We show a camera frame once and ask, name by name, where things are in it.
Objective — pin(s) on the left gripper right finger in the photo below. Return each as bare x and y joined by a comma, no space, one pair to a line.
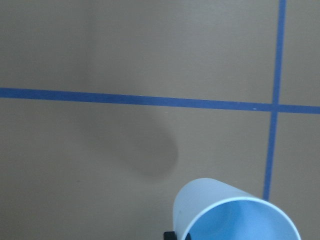
188,236

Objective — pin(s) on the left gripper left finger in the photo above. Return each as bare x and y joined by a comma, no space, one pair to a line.
169,235

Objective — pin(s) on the light blue cup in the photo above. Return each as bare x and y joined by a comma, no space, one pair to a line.
209,209

